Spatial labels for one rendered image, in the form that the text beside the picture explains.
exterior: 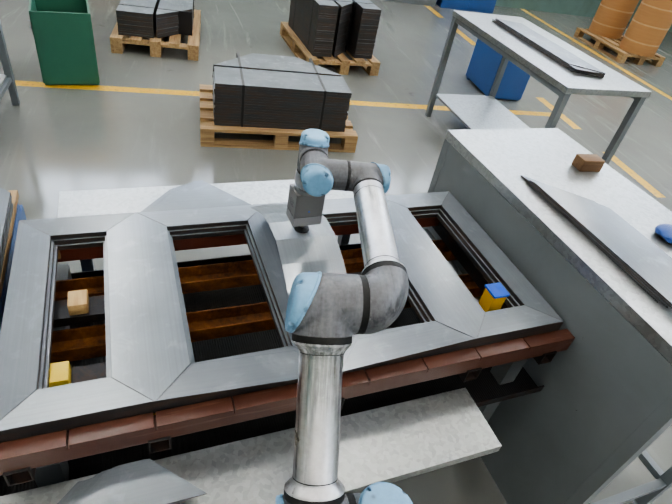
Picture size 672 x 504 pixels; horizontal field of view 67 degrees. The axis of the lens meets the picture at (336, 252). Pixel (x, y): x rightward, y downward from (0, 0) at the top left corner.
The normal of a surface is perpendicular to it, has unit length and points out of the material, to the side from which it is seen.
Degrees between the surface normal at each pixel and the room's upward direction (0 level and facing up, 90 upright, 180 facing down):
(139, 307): 0
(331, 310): 47
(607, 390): 90
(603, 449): 90
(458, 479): 0
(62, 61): 90
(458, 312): 0
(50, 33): 90
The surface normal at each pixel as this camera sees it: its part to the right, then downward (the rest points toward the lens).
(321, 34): 0.32, 0.64
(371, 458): 0.16, -0.76
